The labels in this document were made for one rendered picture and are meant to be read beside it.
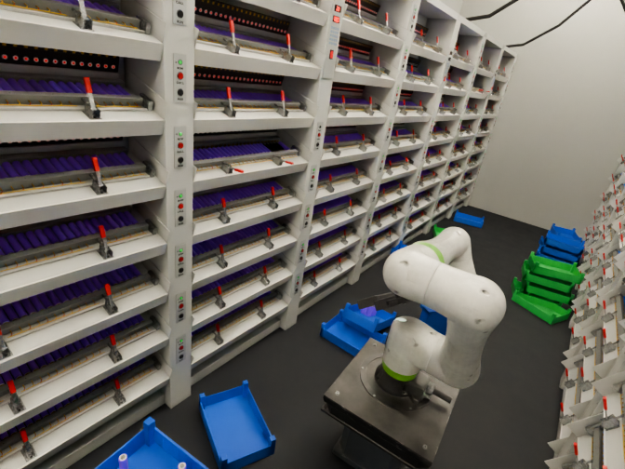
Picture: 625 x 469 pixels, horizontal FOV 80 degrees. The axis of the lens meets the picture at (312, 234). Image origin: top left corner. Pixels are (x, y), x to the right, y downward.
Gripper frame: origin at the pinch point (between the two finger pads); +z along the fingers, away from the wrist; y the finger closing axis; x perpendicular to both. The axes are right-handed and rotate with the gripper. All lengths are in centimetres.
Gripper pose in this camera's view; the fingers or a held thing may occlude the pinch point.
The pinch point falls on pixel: (369, 304)
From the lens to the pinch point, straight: 121.0
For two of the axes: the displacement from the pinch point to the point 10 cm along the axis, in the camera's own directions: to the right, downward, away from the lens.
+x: -2.3, -9.7, 1.0
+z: -9.4, 1.9, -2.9
